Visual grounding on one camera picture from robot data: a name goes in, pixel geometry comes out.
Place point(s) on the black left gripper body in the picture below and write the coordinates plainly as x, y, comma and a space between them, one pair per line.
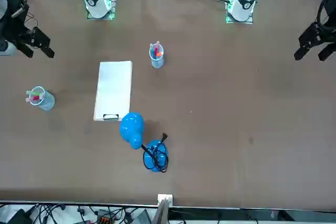
328, 31

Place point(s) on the tan clipboard with metal clip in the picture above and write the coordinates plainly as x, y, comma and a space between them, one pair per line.
113, 119

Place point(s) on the blue gooseneck desk lamp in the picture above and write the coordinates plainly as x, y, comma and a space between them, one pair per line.
131, 127

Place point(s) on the pink highlighter pen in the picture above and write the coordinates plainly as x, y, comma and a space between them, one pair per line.
156, 50
36, 98

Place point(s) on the white paper sheet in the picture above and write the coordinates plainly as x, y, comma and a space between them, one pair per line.
113, 90

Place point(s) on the aluminium frame post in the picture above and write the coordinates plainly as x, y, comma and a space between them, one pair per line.
160, 211

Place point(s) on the orange and black device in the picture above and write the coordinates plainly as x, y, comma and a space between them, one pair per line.
106, 217

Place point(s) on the green highlighter pen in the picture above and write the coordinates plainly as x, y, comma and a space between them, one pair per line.
35, 93

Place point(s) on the blue highlighter pen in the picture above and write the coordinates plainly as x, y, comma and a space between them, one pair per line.
152, 48

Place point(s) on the translucent pen cup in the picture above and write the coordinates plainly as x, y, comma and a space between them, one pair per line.
157, 62
47, 103

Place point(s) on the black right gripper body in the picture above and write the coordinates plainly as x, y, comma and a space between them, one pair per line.
15, 28

